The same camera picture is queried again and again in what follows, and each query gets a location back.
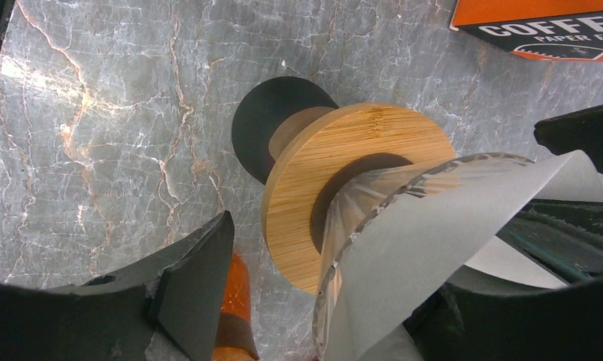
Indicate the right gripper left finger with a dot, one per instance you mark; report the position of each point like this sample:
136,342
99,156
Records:
176,291

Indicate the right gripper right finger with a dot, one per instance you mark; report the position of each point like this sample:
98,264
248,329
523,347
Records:
481,318

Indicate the clear glass dripper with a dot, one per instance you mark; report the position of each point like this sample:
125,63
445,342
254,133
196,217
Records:
367,194

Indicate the amber glass carafe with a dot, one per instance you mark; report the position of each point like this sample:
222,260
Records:
235,339

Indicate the orange coffee filter box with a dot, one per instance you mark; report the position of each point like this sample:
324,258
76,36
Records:
547,30

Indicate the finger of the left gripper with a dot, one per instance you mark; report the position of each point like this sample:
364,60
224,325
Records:
579,130
563,237

